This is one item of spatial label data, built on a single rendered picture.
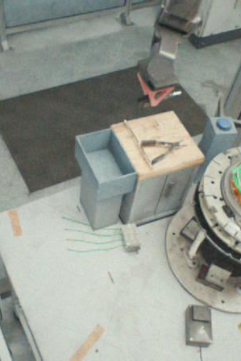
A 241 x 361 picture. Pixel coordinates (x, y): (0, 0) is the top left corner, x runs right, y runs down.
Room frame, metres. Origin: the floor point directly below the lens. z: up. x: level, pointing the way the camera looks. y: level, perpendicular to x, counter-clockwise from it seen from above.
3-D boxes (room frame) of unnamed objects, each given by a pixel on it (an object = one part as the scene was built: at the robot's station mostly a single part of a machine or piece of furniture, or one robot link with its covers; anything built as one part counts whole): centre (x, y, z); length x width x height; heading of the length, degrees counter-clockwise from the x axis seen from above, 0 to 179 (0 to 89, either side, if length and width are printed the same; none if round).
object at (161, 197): (0.81, -0.08, 0.91); 0.19 x 0.19 x 0.26; 33
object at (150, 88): (0.83, -0.04, 1.22); 0.07 x 0.07 x 0.09; 33
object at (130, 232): (0.65, -0.06, 0.80); 0.10 x 0.05 x 0.04; 21
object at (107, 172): (0.73, 0.05, 0.92); 0.17 x 0.11 x 0.28; 33
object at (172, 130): (0.81, -0.08, 1.05); 0.20 x 0.19 x 0.02; 123
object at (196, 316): (0.42, -0.28, 0.81); 0.10 x 0.06 x 0.06; 4
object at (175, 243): (0.67, -0.37, 0.80); 0.39 x 0.39 x 0.01
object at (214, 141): (0.96, -0.28, 0.91); 0.07 x 0.07 x 0.25; 17
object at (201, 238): (0.62, -0.25, 0.91); 0.02 x 0.02 x 0.21
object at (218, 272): (0.56, -0.32, 0.85); 0.06 x 0.04 x 0.05; 74
